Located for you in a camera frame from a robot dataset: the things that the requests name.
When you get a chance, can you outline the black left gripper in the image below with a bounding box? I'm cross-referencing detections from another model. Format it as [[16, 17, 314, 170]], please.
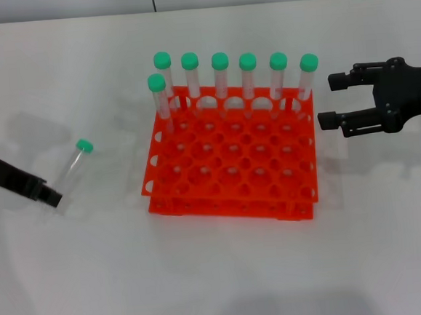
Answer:
[[0, 140, 65, 213]]

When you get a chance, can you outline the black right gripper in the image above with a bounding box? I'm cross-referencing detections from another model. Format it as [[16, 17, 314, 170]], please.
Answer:
[[313, 54, 421, 141]]

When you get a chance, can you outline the green-capped clear test tube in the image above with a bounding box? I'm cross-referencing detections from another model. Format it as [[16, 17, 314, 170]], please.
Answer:
[[152, 50, 179, 113], [209, 51, 235, 120], [39, 137, 100, 217], [265, 51, 293, 121], [237, 51, 262, 122], [287, 52, 324, 113], [145, 71, 177, 136], [180, 51, 204, 116]]

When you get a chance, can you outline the orange test tube rack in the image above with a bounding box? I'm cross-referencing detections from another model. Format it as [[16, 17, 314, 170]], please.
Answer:
[[133, 74, 324, 235]]

